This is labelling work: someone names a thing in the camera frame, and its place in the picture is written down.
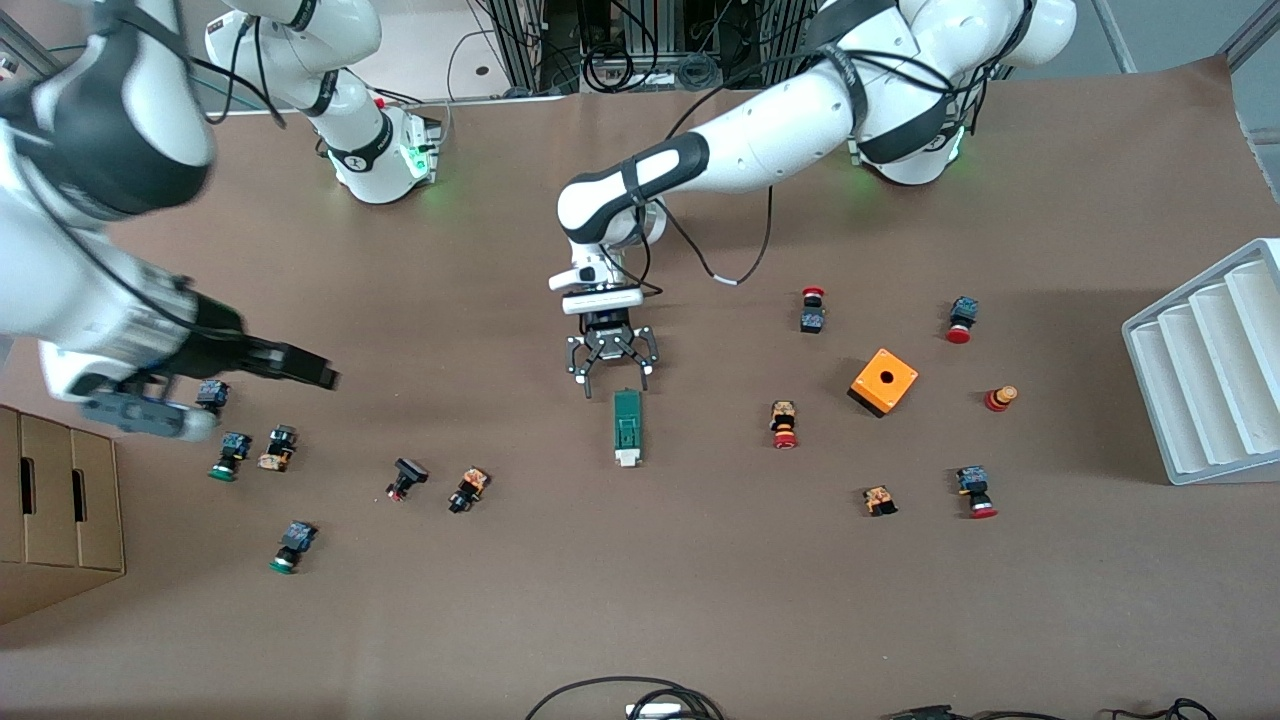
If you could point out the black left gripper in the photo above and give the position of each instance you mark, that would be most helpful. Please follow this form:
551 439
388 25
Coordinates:
607 324

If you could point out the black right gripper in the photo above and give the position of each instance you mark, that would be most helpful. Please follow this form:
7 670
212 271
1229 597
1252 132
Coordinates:
222 350

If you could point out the green load switch white end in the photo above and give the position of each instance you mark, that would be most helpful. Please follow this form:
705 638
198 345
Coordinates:
628 425

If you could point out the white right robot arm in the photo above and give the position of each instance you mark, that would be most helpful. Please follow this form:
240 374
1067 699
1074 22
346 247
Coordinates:
340 130

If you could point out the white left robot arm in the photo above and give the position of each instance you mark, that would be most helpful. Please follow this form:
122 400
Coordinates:
780 140

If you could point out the red emergency button orange block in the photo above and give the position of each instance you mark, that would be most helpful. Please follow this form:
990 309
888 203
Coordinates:
784 424

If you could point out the red mushroom pushbutton black block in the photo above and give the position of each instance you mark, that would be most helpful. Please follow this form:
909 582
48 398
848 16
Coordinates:
812 312

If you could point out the brown table cover mat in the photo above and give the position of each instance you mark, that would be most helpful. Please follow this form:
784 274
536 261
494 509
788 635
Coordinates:
600 600

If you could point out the brown cardboard bin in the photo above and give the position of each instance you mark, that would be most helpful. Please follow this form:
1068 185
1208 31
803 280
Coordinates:
100 500
8 480
55 490

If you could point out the small orange contact block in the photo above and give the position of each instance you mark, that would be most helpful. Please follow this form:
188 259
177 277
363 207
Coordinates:
879 500

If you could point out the red mushroom pushbutton blue block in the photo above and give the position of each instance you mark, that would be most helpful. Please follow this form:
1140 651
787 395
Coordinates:
962 320
977 492

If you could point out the grey usb hub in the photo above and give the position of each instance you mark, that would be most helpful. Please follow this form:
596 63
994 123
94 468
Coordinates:
655 711

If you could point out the red yellow button head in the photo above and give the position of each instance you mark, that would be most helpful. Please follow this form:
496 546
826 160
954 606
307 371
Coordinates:
1000 398

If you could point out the grey ribbed plastic tray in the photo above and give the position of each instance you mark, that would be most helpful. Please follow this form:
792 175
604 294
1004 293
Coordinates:
1210 360

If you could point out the beige black switch block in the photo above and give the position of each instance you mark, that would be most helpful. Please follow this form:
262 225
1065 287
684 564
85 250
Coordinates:
278 448

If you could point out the green mushroom pushbutton switch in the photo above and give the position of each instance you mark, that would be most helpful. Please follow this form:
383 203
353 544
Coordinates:
231 455
292 545
214 392

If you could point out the black flat-head switch red contacts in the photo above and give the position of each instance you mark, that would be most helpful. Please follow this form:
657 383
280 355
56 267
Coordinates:
405 478

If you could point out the black selector switch orange block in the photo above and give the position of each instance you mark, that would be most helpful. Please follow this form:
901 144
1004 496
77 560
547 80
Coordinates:
468 489

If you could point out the orange button enclosure box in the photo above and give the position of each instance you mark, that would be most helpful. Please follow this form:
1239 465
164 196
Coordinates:
884 385

